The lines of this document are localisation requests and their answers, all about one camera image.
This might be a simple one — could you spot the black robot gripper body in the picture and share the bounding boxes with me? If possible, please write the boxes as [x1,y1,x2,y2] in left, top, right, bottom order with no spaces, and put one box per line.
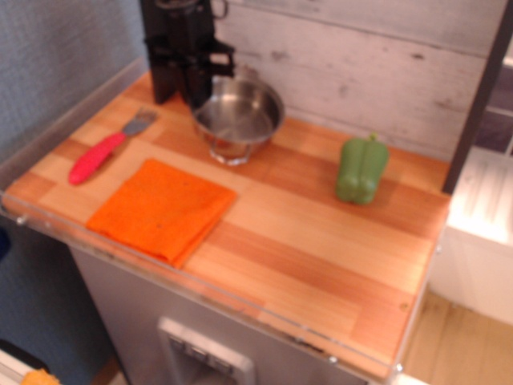
[153,1,235,77]

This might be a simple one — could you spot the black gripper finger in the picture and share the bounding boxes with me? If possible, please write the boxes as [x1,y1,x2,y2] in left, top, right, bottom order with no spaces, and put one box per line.
[150,61,180,104]
[184,66,212,109]

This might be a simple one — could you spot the stainless steel pan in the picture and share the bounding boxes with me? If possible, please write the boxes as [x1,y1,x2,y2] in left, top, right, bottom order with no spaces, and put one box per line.
[192,67,285,166]

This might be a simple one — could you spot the orange folded cloth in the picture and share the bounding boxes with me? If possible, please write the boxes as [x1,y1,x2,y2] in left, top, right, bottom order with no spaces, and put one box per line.
[87,160,237,268]

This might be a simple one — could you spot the green toy bell pepper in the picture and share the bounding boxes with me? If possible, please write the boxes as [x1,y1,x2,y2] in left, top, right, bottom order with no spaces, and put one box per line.
[335,134,390,205]

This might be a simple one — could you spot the clear acrylic edge guard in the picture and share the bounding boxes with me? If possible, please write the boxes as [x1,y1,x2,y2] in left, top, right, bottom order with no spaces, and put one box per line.
[2,183,449,384]

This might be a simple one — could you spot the grey toy fridge cabinet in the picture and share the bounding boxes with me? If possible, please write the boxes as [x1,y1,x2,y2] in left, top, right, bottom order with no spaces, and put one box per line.
[71,247,391,384]

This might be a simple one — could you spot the silver dispenser panel with buttons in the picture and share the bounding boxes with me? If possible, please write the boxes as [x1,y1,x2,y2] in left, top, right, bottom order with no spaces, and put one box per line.
[157,317,257,384]

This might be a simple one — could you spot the yellow object at bottom left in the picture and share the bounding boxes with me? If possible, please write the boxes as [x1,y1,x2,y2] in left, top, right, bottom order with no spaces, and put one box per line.
[20,369,61,385]

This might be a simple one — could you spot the white toy sink unit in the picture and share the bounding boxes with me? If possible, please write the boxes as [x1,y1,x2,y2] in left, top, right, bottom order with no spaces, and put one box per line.
[426,58,513,322]

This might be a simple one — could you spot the dark grey vertical post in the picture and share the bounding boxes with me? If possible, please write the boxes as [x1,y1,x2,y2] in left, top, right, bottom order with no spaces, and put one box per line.
[139,0,160,72]

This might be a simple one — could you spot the fork with red handle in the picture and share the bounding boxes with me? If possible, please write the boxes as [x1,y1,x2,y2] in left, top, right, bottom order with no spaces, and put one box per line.
[68,109,158,185]

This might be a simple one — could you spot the dark grey right post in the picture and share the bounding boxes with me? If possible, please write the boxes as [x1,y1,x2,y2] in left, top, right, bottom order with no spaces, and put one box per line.
[442,0,512,195]

